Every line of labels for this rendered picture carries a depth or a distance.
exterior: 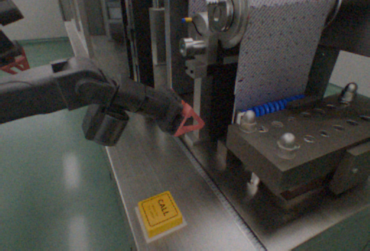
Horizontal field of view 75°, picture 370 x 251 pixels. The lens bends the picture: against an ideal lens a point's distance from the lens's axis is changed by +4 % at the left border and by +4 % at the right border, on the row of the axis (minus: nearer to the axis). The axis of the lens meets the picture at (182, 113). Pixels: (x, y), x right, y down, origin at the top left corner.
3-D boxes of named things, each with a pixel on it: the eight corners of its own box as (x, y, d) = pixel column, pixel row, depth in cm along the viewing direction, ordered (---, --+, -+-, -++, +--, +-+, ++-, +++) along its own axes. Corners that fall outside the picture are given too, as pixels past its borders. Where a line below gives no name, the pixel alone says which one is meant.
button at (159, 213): (138, 209, 49) (136, 202, 48) (169, 197, 52) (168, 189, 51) (149, 239, 44) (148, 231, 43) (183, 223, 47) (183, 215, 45)
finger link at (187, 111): (200, 144, 50) (165, 134, 45) (185, 126, 56) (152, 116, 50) (217, 117, 49) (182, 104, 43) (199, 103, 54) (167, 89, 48)
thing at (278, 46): (233, 94, 55) (245, 7, 46) (306, 77, 64) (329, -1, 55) (235, 95, 55) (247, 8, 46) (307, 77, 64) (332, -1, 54)
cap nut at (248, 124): (235, 126, 53) (238, 108, 51) (248, 122, 54) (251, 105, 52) (246, 134, 50) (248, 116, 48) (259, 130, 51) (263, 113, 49)
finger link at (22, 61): (39, 69, 80) (17, 43, 73) (40, 78, 75) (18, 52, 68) (18, 79, 79) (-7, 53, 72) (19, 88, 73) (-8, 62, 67)
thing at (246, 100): (231, 125, 60) (235, 93, 56) (298, 105, 69) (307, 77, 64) (233, 126, 60) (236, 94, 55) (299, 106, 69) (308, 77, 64)
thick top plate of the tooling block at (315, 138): (225, 145, 56) (227, 124, 53) (338, 108, 71) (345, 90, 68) (276, 195, 44) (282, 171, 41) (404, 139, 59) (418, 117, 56)
